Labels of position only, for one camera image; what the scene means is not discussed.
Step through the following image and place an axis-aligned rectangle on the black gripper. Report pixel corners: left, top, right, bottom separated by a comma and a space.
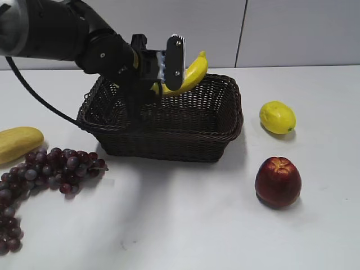
130, 34, 185, 97

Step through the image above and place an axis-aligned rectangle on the yellow banana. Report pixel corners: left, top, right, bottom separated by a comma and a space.
161, 51, 208, 97

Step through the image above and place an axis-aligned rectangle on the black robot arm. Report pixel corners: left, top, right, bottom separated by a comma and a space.
1, 1, 185, 91

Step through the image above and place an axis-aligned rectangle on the black wicker basket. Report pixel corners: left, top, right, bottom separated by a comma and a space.
76, 74, 244, 163

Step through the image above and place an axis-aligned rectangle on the yellow lemon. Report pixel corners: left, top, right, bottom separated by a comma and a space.
259, 101, 296, 134

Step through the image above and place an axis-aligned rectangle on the purple grape bunch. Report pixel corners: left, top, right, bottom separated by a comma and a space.
1, 148, 108, 255

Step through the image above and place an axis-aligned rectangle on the red apple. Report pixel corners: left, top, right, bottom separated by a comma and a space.
254, 157, 302, 209

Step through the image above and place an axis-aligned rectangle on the yellow mango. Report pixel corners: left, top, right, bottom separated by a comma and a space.
1, 127, 44, 166

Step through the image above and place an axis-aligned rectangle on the black cable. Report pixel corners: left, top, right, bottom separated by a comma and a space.
4, 55, 82, 127

